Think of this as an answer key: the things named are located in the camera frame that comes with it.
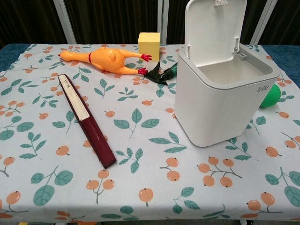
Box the orange rubber chicken toy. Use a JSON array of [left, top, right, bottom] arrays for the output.
[[58, 46, 153, 75]]

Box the white plastic trash bin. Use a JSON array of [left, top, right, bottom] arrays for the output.
[[174, 0, 281, 148]]

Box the white metal frame post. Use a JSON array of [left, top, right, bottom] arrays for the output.
[[52, 0, 78, 45], [157, 0, 170, 45], [249, 0, 279, 45]]

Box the floral fruit print tablecloth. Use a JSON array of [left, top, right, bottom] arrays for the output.
[[0, 43, 300, 223]]

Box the dark red folded fan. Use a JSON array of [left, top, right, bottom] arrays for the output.
[[57, 74, 117, 169]]

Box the green black spray nozzle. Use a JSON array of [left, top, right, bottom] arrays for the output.
[[144, 60, 179, 86]]

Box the yellow foam cube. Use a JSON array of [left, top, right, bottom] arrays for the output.
[[137, 32, 161, 61]]

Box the green ball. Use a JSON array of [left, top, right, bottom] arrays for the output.
[[259, 84, 281, 108]]

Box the dark curtain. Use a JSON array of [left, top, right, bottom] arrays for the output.
[[0, 0, 300, 50]]

